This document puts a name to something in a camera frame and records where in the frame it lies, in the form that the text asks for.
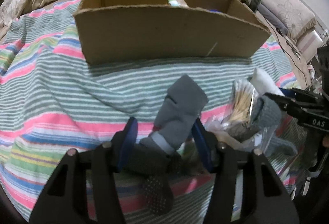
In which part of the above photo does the beige floral pillow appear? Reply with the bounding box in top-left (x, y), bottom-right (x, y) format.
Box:
top-left (262, 0), bottom-right (317, 41)

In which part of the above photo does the white storage shelf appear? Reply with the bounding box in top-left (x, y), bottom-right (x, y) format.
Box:
top-left (297, 30), bottom-right (323, 61)

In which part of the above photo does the white sock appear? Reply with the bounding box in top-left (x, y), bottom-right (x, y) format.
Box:
top-left (250, 68), bottom-right (284, 96)

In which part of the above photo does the open cardboard box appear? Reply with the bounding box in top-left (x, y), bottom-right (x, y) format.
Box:
top-left (74, 0), bottom-right (270, 65)

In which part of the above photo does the striped colourful towel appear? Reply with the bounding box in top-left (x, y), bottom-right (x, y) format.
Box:
top-left (1, 0), bottom-right (299, 220)

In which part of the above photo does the blue tissue pack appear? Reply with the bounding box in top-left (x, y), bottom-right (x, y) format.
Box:
top-left (209, 10), bottom-right (222, 13)

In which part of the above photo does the cartoon tissue pack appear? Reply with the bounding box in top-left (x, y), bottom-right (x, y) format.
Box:
top-left (168, 0), bottom-right (189, 7)

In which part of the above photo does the dark grey sock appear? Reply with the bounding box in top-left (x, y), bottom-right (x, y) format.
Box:
top-left (125, 75), bottom-right (208, 216)

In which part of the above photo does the black cable on bed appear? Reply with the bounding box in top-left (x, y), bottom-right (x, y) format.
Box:
top-left (261, 11), bottom-right (313, 81)

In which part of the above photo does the cotton swab pack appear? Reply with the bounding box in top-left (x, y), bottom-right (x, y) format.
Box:
top-left (229, 79), bottom-right (259, 122)

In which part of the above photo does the grey knitted glove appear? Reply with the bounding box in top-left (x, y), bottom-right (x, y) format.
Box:
top-left (249, 95), bottom-right (297, 157)

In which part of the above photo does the clear plastic snack bag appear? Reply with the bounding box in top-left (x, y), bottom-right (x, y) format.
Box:
top-left (205, 117), bottom-right (278, 152)

